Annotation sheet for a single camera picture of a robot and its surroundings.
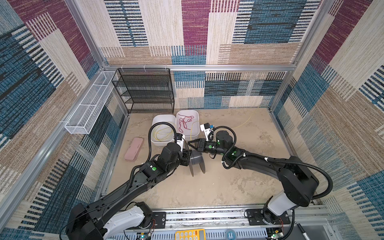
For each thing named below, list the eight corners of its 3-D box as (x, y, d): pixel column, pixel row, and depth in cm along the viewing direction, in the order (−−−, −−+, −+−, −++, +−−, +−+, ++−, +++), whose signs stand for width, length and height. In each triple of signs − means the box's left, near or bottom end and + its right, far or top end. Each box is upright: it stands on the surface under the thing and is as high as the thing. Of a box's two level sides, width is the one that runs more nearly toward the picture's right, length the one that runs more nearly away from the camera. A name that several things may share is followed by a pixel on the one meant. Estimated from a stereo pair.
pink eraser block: (125, 160, 97) (123, 158, 94) (134, 139, 107) (133, 136, 104) (135, 161, 96) (133, 159, 93) (144, 140, 106) (142, 138, 103)
